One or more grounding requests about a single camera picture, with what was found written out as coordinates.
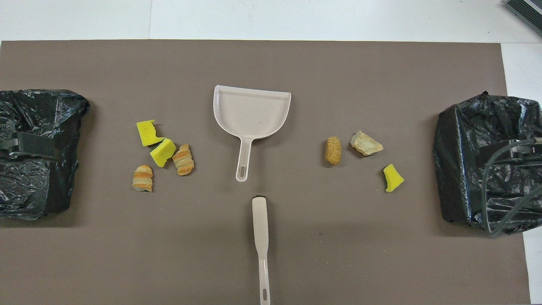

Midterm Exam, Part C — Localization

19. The yellow sponge with green pad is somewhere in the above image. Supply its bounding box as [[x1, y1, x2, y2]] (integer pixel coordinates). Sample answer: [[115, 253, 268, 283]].
[[149, 138, 177, 168]]

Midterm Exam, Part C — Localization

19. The small yellow sponge wedge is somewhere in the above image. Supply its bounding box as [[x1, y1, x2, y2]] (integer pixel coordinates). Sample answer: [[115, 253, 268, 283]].
[[383, 164, 405, 193]]

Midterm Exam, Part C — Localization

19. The grey ridged device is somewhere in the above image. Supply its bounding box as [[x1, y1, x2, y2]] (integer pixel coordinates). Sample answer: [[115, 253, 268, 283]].
[[505, 0, 542, 36]]

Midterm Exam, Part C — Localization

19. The yellow notched sponge piece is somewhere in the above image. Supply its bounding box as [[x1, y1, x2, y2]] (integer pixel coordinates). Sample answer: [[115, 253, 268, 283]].
[[136, 119, 165, 147]]

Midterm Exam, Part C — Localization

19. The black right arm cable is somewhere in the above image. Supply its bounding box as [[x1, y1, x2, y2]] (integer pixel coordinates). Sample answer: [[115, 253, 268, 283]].
[[482, 138, 542, 236]]

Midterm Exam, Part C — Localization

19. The brown peanut shaped bread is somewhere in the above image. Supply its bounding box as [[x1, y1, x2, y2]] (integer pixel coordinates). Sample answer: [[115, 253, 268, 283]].
[[325, 136, 342, 166]]

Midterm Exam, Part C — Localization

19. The beige plastic dustpan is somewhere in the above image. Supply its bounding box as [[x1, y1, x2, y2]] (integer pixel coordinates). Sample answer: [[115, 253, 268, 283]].
[[213, 85, 292, 183]]

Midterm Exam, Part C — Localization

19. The striped toy croissant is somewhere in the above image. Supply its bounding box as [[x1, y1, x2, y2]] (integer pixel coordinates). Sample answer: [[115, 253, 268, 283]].
[[172, 144, 195, 176], [132, 165, 154, 192]]

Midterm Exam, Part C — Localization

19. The black plastic trash bag bin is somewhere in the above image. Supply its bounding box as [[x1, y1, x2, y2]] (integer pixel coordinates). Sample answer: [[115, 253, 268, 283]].
[[433, 91, 542, 235], [0, 89, 91, 220]]

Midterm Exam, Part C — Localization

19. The brown table mat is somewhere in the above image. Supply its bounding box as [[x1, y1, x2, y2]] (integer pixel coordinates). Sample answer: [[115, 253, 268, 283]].
[[0, 40, 531, 305]]

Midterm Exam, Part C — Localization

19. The beige brush with black bristles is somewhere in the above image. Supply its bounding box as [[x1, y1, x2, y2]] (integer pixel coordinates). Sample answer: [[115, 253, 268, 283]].
[[252, 196, 271, 305]]

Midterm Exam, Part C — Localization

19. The pale crusty bread chunk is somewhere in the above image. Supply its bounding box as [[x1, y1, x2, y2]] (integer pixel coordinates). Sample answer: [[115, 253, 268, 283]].
[[350, 130, 384, 157]]

